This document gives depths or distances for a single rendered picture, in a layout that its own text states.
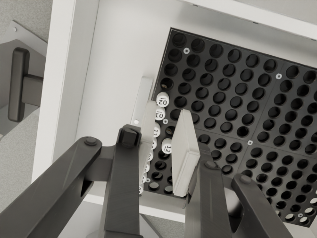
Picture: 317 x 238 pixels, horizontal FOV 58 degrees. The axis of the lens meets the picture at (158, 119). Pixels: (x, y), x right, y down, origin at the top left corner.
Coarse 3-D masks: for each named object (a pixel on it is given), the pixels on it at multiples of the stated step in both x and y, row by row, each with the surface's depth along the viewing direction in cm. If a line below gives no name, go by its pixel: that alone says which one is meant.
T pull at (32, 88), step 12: (12, 60) 26; (24, 60) 26; (12, 72) 26; (24, 72) 27; (12, 84) 27; (24, 84) 27; (36, 84) 27; (12, 96) 27; (24, 96) 27; (36, 96) 27; (12, 108) 28; (24, 108) 29; (12, 120) 28
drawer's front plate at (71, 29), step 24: (72, 0) 22; (96, 0) 30; (72, 24) 23; (48, 48) 24; (72, 48) 25; (48, 72) 25; (72, 72) 27; (48, 96) 25; (72, 96) 30; (48, 120) 26; (72, 120) 33; (48, 144) 27; (72, 144) 36
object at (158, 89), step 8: (176, 32) 26; (168, 40) 27; (168, 48) 27; (176, 48) 27; (184, 48) 27; (168, 56) 27; (184, 56) 27; (168, 64) 27; (176, 64) 27; (160, 72) 27; (176, 72) 27; (160, 80) 28; (176, 80) 28; (160, 88) 28; (168, 88) 28; (168, 104) 29; (160, 128) 30; (160, 136) 30; (152, 160) 31; (144, 184) 32
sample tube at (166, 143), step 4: (168, 128) 33; (168, 132) 32; (164, 140) 30; (168, 140) 30; (164, 144) 29; (168, 144) 29; (164, 148) 29; (168, 148) 29; (164, 152) 29; (168, 152) 29
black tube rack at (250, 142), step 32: (160, 64) 30; (192, 64) 30; (224, 64) 27; (256, 64) 27; (288, 64) 27; (192, 96) 28; (224, 96) 29; (256, 96) 31; (288, 96) 28; (224, 128) 33; (256, 128) 30; (288, 128) 30; (160, 160) 31; (224, 160) 31; (256, 160) 31; (288, 160) 35; (160, 192) 33; (288, 192) 36
